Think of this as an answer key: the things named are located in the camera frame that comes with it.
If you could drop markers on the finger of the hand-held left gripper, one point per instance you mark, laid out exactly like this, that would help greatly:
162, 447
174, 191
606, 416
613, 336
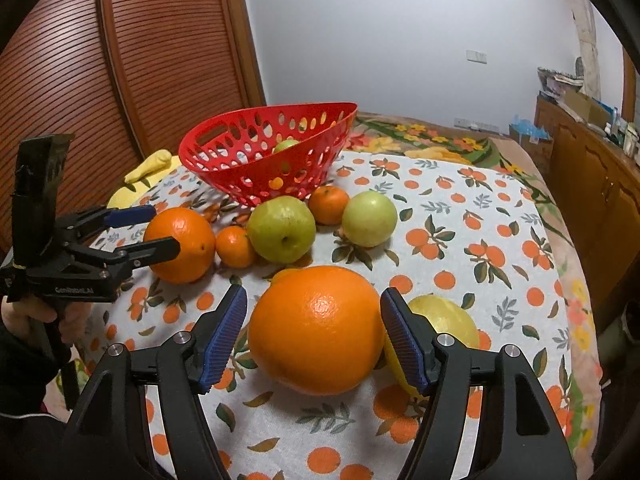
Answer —
130, 216
150, 252

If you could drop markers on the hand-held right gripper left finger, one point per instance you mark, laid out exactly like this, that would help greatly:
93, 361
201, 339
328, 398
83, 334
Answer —
225, 340

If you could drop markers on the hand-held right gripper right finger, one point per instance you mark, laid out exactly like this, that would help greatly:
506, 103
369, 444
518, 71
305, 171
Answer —
402, 340

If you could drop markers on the yellow citrus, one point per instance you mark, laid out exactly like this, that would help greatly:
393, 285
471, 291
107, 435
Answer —
445, 317

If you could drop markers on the medium orange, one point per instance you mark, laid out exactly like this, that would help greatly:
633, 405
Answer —
192, 230

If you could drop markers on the small tangerine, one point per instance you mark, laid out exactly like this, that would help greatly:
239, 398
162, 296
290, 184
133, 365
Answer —
235, 247
328, 205

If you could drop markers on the large orange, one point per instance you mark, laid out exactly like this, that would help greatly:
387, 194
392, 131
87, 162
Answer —
315, 330

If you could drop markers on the red perforated plastic basket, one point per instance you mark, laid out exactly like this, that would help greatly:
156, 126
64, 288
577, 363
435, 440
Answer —
240, 180

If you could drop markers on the large green pear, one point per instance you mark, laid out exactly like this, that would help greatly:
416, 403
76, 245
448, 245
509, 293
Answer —
280, 230

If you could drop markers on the round green pear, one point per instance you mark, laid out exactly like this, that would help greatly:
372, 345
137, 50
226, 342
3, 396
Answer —
370, 218

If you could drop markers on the person's left forearm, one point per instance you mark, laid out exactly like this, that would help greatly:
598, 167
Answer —
25, 375

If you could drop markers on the person's left hand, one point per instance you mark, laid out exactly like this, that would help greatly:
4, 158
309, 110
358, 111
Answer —
75, 322

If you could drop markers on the yellow plush toy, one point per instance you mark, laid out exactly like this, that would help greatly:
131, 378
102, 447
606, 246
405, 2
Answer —
150, 165

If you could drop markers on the orange print tablecloth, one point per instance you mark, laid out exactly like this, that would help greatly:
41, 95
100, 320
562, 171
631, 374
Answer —
450, 240

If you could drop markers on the wooden louvred wardrobe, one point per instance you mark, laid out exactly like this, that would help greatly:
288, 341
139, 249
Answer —
175, 60

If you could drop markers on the small green apple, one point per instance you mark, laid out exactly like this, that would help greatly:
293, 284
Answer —
286, 146

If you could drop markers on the floral blanket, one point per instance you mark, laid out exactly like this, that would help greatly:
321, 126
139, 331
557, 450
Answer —
425, 135

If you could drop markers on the dark object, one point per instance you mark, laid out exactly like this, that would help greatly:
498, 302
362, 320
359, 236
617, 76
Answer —
622, 345

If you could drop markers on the cardboard box with blue bags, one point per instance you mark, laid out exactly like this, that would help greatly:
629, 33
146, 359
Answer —
532, 142

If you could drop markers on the wooden cabinet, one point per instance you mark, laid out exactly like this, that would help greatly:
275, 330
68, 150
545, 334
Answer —
590, 180

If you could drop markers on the open cardboard box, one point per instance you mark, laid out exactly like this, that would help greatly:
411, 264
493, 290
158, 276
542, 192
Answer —
585, 106

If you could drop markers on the stack of newspapers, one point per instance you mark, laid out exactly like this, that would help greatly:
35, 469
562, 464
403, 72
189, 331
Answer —
557, 81

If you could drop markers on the white jar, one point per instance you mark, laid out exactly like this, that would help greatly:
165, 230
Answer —
632, 140

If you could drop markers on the wooden framed window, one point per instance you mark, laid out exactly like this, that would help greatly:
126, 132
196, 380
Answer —
631, 85

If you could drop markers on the beige curtain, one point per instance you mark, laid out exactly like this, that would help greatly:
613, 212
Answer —
586, 45

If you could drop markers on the wall outlet strip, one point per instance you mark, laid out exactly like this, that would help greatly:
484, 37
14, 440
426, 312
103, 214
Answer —
470, 123

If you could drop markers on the white wall switch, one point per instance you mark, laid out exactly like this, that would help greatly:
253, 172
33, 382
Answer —
476, 56

